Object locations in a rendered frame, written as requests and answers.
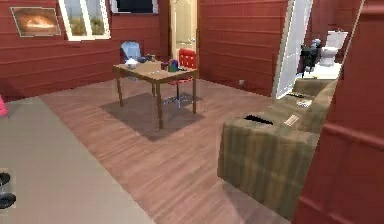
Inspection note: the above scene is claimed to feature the green and blue object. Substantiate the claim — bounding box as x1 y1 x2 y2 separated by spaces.
167 58 180 73

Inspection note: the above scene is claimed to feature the brown wooden table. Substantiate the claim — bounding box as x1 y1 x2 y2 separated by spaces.
112 60 199 130

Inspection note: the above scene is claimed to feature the red office chair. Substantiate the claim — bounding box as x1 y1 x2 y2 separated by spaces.
163 48 198 108

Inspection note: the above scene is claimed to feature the black flat object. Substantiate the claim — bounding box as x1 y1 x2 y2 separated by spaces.
244 114 275 127

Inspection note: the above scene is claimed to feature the white bowl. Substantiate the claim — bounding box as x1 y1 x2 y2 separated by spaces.
124 58 139 70

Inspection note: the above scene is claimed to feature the olive green sofa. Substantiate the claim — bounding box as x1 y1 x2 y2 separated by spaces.
217 78 339 221

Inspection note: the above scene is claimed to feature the cream room door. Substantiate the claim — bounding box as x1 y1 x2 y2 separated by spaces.
170 0 198 61

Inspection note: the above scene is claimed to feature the blue chair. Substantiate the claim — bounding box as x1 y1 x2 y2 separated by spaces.
120 40 144 64

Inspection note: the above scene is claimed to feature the cream flat box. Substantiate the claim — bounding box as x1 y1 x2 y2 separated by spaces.
283 114 300 127

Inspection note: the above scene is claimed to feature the white room door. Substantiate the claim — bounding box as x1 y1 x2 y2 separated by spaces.
271 0 314 100

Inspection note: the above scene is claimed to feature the dark framed window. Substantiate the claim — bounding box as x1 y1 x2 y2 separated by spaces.
109 0 159 15

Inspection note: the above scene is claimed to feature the white framed window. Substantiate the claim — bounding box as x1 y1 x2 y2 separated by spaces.
58 0 112 42

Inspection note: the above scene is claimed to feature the grey floor carpet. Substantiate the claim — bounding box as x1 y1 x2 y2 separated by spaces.
0 96 157 224

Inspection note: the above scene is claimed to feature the white toilet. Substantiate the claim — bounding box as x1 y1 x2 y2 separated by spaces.
319 30 349 67

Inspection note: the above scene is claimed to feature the framed orange picture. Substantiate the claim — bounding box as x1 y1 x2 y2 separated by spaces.
10 6 62 38

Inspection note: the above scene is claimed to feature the pink cushion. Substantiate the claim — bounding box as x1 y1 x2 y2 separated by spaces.
0 95 10 118

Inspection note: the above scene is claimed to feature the black round object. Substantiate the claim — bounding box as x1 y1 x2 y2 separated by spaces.
0 171 17 210

